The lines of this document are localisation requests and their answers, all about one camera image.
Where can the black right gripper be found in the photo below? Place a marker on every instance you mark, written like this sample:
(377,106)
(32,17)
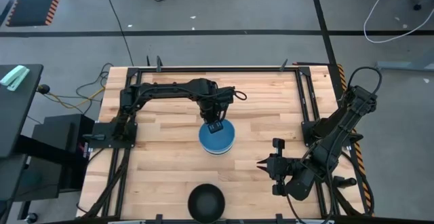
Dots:
(285,168)

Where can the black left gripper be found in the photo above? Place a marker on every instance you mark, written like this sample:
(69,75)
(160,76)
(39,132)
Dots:
(213,113)

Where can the blue bowl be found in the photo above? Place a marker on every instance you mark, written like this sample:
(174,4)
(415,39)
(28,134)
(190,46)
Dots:
(220,142)

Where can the large black bowl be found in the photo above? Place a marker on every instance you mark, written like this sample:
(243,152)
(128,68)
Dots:
(206,203)

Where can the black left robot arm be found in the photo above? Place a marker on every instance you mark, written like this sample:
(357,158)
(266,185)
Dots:
(162,93)

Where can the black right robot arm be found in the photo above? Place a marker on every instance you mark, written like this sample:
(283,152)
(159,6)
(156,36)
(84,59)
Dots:
(339,132)

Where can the thin black rod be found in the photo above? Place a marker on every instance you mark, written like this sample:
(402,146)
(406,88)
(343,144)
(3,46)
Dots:
(312,63)

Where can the yellow black hazard strip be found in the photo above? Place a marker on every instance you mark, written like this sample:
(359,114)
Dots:
(342,78)

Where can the black equipment cart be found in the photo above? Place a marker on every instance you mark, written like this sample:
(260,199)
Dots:
(61,132)

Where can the gray metal floor bar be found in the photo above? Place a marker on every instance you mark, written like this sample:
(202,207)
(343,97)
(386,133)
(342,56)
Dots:
(400,65)

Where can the black round plug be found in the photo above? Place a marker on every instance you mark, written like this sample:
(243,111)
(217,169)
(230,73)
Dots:
(43,89)

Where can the black side desk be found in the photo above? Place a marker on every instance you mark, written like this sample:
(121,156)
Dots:
(13,115)

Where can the mint green stapler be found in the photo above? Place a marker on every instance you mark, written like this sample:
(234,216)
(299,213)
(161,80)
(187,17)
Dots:
(13,76)

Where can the black caster wheel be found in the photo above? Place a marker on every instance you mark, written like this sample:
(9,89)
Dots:
(31,218)

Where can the black orange striped floor mat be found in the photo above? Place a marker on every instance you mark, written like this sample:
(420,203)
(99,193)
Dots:
(34,3)

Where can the black aluminium table frame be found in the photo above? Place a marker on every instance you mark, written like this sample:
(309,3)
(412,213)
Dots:
(220,69)

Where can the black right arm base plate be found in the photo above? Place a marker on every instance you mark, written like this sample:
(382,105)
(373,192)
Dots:
(306,132)

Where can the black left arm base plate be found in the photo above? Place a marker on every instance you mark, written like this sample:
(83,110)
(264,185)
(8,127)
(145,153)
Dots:
(101,129)

